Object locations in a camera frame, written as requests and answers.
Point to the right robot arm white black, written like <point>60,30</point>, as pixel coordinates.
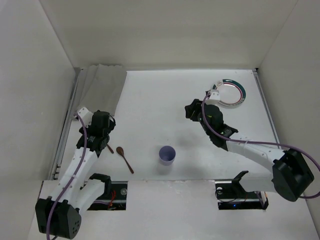
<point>289,174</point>

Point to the grey cloth napkin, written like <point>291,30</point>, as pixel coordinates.
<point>100,87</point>

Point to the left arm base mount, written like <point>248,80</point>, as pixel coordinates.
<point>114,200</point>

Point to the purple plastic cup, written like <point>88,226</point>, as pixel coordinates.
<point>167,155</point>

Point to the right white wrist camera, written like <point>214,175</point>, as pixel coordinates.
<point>213,97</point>

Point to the aluminium table rail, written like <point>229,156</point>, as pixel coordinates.
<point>71,106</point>
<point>270,119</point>

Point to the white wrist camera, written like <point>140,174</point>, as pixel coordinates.
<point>213,97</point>
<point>85,115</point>

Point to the right aluminium table rail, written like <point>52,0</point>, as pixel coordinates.
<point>270,119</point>

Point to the brown wooden spoon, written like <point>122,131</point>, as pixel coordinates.
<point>120,151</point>

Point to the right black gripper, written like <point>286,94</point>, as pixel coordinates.
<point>195,111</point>

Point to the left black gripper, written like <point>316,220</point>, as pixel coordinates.
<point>99,144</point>

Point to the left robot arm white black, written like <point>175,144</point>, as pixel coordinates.
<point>60,213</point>

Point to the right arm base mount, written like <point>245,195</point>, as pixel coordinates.
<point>231,196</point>

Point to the white plate with green rim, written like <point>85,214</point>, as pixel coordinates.
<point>231,93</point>

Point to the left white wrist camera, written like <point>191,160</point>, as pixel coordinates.
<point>85,115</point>

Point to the brown wooden fork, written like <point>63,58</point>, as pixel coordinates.
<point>110,149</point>

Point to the left aluminium table rail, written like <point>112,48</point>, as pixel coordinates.
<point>71,106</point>

